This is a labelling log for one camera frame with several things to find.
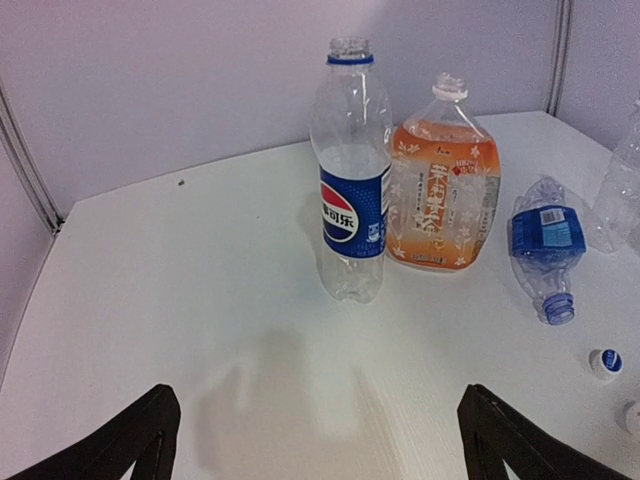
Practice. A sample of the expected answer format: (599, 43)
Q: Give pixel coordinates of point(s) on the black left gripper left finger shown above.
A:
(140, 440)

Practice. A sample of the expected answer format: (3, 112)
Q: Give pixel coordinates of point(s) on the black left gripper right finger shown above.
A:
(497, 439)

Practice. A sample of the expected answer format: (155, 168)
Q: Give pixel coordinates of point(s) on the white orange-bottle cap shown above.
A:
(606, 364)

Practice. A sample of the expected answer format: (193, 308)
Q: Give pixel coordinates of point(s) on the white water-bottle cap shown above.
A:
(632, 418)

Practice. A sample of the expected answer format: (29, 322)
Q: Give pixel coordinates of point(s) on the blue label crushed water bottle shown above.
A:
(546, 242)

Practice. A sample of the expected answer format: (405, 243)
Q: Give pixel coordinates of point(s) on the clear unlabelled plastic bottle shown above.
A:
(617, 202)

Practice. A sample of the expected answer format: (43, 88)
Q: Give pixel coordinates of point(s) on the orange label crushed bottle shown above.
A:
(445, 182)

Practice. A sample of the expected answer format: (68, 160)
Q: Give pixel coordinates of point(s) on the Pepsi bottle blue label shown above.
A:
(350, 131)

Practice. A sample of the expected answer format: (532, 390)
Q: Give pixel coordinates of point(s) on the left aluminium corner post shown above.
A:
(23, 163)

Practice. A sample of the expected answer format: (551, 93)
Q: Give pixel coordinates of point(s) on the aluminium corner post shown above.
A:
(23, 163)
(560, 51)

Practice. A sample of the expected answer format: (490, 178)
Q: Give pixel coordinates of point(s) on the right aluminium corner post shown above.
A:
(560, 51)

